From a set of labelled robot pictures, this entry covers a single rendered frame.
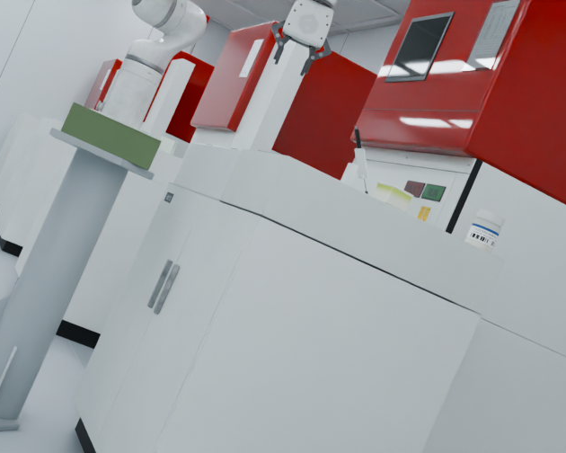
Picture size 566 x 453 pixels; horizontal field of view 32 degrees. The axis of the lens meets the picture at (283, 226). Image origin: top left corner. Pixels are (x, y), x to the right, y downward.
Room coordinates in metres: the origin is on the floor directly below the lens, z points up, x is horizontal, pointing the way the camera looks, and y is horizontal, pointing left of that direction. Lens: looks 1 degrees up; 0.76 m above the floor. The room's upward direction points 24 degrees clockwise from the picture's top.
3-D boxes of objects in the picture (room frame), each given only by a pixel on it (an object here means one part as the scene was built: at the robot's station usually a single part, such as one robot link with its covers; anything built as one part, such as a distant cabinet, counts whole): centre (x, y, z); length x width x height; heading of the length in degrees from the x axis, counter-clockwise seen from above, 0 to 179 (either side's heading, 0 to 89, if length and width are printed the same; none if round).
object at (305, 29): (2.33, 0.14, 1.29); 0.10 x 0.07 x 0.11; 95
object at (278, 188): (2.48, -0.18, 0.89); 0.62 x 0.35 x 0.14; 110
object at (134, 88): (2.88, 0.56, 1.00); 0.19 x 0.19 x 0.18
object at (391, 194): (2.55, -0.23, 1.00); 0.07 x 0.07 x 0.07; 29
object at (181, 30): (2.90, 0.53, 1.21); 0.19 x 0.12 x 0.24; 127
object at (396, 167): (3.14, -0.28, 1.02); 0.81 x 0.03 x 0.40; 20
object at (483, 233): (2.46, -0.46, 1.01); 0.07 x 0.07 x 0.10
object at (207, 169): (2.82, 0.23, 0.89); 0.55 x 0.09 x 0.14; 20
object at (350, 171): (2.61, -0.12, 1.03); 0.06 x 0.04 x 0.13; 110
